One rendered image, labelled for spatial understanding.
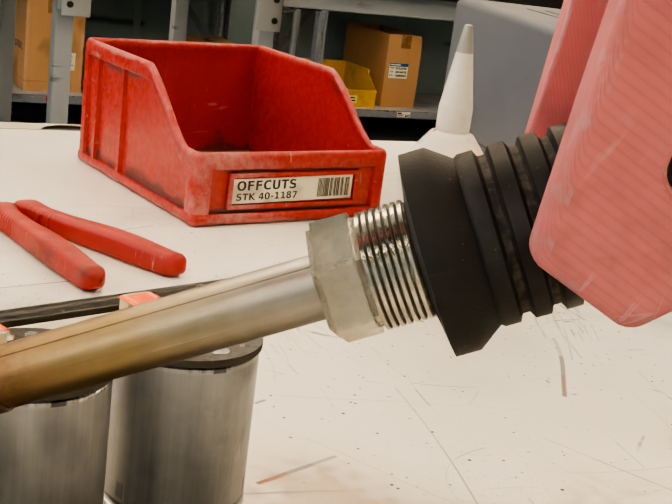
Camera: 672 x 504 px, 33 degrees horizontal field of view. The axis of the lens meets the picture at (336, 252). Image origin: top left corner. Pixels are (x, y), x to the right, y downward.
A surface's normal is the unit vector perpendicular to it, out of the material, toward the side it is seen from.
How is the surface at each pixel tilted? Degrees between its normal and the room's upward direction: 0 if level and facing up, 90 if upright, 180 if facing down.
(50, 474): 90
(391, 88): 90
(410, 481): 0
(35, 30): 90
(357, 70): 88
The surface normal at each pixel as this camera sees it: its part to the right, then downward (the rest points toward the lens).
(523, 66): -0.97, -0.06
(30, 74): 0.45, 0.30
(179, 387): 0.07, 0.29
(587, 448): 0.13, -0.95
